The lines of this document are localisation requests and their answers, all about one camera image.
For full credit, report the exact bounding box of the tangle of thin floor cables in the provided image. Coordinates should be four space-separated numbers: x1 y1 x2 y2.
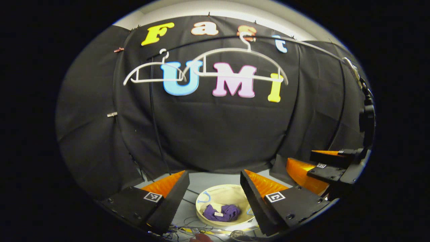
165 217 256 242

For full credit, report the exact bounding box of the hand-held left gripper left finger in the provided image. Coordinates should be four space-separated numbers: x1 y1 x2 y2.
101 170 190 235

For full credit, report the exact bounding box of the black backdrop cloth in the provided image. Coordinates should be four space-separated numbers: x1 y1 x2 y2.
55 15 370 199

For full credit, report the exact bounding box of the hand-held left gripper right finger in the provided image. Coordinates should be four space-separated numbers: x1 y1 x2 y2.
240 169 333 236

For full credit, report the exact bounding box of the cream laundry hamper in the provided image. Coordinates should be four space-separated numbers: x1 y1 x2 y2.
196 184 256 226

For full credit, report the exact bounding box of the black clothes rail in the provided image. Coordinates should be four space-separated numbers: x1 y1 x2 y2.
148 34 346 175

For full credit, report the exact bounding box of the purple jacket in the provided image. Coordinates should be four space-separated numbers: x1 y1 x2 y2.
203 204 241 222

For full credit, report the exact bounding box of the white clothes hanger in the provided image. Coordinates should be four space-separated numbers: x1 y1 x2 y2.
183 32 289 85
123 49 187 86

